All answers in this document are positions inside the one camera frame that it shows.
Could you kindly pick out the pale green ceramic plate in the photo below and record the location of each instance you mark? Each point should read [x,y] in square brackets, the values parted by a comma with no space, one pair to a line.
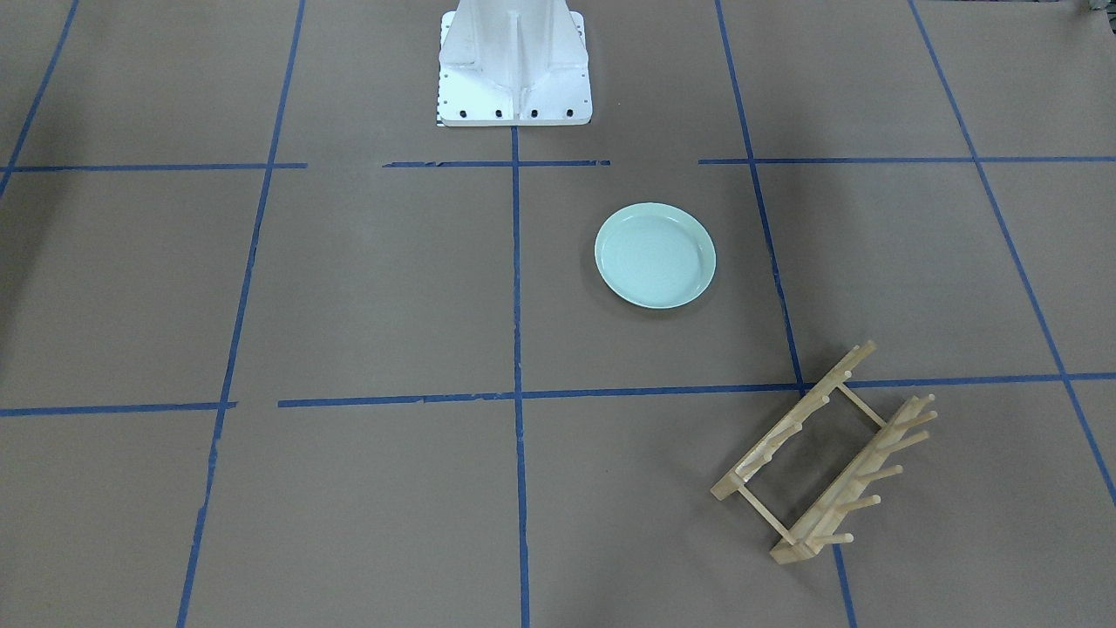
[655,256]

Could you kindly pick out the wooden plate drying rack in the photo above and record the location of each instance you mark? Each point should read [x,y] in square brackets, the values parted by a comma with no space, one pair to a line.
[814,466]

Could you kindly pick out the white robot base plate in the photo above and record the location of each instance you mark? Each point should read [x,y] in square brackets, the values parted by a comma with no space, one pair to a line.
[557,100]

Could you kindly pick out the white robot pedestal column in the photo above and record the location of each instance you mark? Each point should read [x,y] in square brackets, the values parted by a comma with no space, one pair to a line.
[517,47]

